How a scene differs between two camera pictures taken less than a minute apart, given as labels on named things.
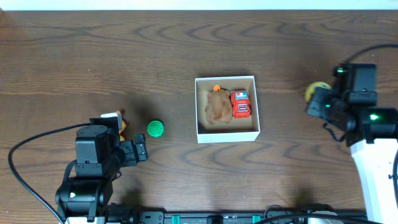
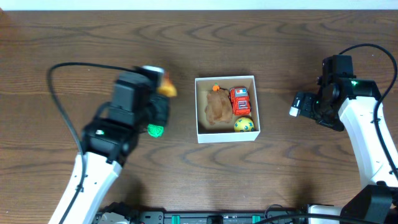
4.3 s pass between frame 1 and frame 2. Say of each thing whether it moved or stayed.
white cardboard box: stayed
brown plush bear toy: stayed
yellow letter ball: moved
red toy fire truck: stayed
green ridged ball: stayed
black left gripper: moved
